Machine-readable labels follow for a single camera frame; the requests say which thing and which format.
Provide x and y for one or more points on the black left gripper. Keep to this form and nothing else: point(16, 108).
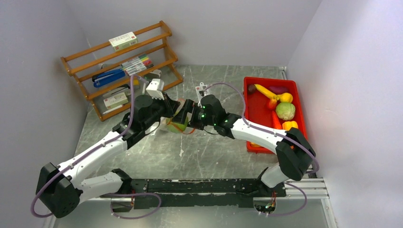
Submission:
point(170, 106)

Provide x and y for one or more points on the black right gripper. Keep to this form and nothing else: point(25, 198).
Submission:
point(189, 106)

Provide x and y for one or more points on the clear zip bag orange zipper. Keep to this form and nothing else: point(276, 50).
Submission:
point(162, 126)

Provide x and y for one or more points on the green cabbage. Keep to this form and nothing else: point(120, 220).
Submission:
point(285, 111)
point(176, 127)

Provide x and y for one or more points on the dark purple passion fruit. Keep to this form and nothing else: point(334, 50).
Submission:
point(251, 89)

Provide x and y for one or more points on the red apple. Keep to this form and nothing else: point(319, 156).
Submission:
point(272, 104)

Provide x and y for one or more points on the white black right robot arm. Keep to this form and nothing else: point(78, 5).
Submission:
point(293, 151)

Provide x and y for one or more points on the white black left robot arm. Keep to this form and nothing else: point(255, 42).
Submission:
point(61, 188)

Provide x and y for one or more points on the ruler set clear package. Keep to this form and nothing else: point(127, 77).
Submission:
point(202, 91)

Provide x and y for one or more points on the green white staples box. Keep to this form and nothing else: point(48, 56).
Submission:
point(115, 100)

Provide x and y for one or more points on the black white stapler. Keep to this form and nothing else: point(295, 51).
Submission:
point(122, 89)

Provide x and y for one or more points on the marker pen set pack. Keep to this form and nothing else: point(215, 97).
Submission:
point(137, 64)

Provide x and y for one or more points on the wooden three-tier shelf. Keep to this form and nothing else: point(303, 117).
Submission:
point(152, 39)

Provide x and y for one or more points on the yellow bell pepper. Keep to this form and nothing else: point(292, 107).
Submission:
point(287, 125)
point(255, 145)

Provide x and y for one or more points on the yellow banana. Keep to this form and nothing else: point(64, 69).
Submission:
point(266, 92)

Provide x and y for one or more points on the blue hole punch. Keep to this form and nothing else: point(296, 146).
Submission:
point(107, 77)

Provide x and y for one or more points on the red plastic bin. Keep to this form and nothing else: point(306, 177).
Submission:
point(256, 110)

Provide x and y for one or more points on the orange carrot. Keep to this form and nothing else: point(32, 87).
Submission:
point(276, 121)

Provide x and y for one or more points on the purple eggplant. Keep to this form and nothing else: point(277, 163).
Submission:
point(278, 89)

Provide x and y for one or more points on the white box on top shelf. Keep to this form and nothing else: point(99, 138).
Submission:
point(123, 41)

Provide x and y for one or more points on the yellow squash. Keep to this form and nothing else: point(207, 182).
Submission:
point(285, 97)

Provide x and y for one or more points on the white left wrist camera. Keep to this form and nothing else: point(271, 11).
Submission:
point(155, 89)

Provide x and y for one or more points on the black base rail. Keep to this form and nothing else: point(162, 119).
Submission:
point(200, 192)

